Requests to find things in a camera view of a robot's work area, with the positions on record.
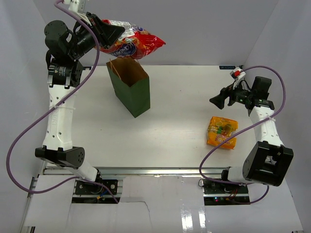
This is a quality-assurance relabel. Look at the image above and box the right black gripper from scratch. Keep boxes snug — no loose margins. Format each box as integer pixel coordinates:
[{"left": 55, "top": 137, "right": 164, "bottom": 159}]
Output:
[{"left": 210, "top": 79, "right": 254, "bottom": 110}]

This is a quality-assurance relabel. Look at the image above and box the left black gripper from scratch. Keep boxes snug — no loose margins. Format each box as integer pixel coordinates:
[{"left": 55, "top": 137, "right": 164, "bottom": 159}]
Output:
[{"left": 68, "top": 11, "right": 124, "bottom": 60}]

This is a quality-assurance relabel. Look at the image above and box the large red snack bag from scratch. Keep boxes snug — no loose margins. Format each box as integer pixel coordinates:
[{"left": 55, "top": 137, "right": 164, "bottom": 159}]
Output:
[{"left": 100, "top": 19, "right": 166, "bottom": 60}]

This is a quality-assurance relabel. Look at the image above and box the orange snack bag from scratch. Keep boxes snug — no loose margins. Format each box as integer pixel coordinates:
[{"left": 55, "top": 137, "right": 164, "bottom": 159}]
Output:
[{"left": 207, "top": 116, "right": 238, "bottom": 146}]

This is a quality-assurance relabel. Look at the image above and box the green brown paper bag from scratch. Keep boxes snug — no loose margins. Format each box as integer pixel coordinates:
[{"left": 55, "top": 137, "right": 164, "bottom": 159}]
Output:
[{"left": 106, "top": 57, "right": 150, "bottom": 118}]

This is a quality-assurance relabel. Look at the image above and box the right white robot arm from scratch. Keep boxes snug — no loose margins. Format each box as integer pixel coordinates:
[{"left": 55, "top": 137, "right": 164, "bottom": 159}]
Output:
[{"left": 209, "top": 76, "right": 294, "bottom": 194}]

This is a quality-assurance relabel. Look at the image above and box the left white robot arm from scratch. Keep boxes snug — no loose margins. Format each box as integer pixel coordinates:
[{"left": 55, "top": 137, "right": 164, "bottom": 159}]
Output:
[{"left": 35, "top": 13, "right": 125, "bottom": 194}]

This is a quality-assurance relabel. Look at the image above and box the right blue corner label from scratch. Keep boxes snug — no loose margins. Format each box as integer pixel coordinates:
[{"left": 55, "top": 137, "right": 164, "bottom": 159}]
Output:
[{"left": 219, "top": 66, "right": 236, "bottom": 70}]

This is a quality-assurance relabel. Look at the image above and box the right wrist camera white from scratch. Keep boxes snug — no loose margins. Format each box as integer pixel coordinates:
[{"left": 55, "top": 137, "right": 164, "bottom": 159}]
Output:
[{"left": 230, "top": 67, "right": 246, "bottom": 89}]

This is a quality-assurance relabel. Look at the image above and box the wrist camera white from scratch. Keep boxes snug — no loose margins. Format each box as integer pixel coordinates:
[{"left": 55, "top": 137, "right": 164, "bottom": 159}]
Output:
[
  {"left": 230, "top": 67, "right": 246, "bottom": 89},
  {"left": 63, "top": 0, "right": 88, "bottom": 22}
]

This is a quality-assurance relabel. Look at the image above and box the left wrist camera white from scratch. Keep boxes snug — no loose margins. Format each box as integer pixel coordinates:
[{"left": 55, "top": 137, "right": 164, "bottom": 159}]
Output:
[{"left": 63, "top": 0, "right": 88, "bottom": 22}]

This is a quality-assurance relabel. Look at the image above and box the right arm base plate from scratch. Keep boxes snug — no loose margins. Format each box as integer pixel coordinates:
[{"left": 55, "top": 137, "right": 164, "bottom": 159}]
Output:
[{"left": 198, "top": 178, "right": 250, "bottom": 206}]

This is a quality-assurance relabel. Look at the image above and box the aluminium front rail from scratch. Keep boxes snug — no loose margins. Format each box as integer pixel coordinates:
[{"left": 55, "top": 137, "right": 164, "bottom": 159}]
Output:
[{"left": 43, "top": 165, "right": 225, "bottom": 177}]

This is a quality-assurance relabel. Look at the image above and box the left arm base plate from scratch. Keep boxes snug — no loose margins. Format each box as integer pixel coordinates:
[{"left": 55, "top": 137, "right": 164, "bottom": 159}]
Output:
[{"left": 74, "top": 180, "right": 118, "bottom": 195}]

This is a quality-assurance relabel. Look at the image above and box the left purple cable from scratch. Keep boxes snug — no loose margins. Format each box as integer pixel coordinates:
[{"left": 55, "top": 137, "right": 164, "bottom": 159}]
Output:
[{"left": 6, "top": 0, "right": 120, "bottom": 204}]

